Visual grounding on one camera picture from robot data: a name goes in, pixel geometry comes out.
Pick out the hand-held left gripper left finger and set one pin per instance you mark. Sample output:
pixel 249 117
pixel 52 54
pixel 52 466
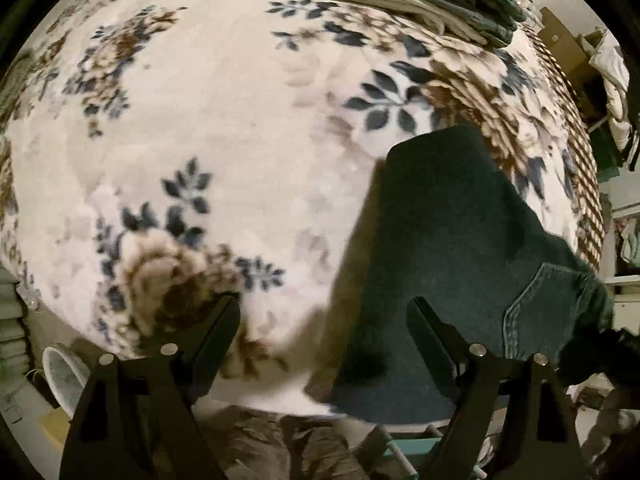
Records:
pixel 220 330

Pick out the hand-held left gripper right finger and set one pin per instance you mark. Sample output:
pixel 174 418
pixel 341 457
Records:
pixel 430 340

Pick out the dark blue jeans pants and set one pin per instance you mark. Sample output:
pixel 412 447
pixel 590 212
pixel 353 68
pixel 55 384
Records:
pixel 450 220

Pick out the teal storage rack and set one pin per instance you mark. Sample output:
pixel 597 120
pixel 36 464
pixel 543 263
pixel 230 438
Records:
pixel 415 445

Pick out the person's legs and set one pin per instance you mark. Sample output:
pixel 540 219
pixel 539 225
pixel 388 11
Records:
pixel 280 445

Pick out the white plastic basin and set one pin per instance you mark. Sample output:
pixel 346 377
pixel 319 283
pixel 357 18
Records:
pixel 62 380

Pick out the floral print blanket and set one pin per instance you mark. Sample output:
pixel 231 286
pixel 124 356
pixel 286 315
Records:
pixel 225 110

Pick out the brown checkered blanket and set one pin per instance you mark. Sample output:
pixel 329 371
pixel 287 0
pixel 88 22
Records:
pixel 587 185

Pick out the white wardrobe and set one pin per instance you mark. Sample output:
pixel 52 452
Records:
pixel 625 195

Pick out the pile of white clothes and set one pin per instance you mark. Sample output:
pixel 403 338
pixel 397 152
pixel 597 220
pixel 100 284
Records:
pixel 612 70

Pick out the brown cardboard box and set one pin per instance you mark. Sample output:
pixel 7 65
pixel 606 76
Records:
pixel 555 30

